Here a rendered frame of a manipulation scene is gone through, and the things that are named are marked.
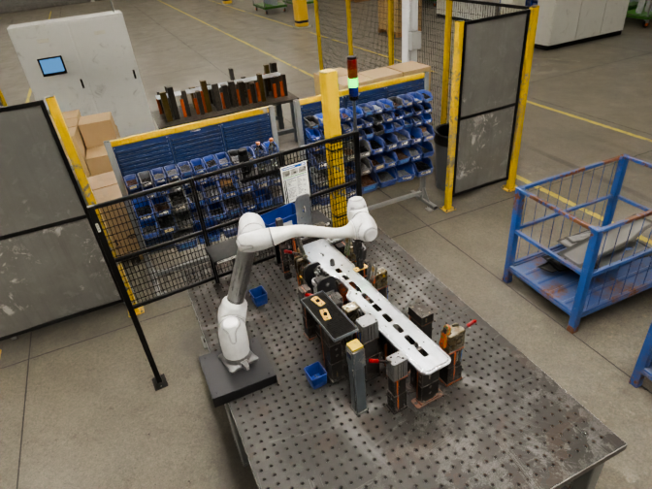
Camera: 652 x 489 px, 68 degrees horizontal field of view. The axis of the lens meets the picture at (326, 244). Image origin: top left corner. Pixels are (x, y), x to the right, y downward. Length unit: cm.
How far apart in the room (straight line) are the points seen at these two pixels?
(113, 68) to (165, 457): 662
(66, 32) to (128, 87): 113
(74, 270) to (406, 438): 312
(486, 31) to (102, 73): 597
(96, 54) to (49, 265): 494
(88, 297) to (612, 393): 418
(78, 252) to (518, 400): 348
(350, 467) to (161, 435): 167
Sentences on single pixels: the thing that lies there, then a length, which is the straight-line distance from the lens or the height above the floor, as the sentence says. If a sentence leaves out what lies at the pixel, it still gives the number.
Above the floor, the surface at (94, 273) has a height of 51.
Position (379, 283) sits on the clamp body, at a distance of 301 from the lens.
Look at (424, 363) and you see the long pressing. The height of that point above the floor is 100.
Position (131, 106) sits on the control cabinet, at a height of 61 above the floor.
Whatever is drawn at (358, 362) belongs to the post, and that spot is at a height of 107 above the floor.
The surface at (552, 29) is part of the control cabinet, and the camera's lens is 1315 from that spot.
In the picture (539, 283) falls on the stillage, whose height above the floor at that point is 16.
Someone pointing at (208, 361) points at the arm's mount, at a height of 76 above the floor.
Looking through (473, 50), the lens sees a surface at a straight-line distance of 527.
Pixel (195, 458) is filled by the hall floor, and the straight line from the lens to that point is 357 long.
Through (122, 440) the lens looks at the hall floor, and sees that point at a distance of 386.
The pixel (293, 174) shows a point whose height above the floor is 137.
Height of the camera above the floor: 282
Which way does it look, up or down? 33 degrees down
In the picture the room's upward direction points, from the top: 6 degrees counter-clockwise
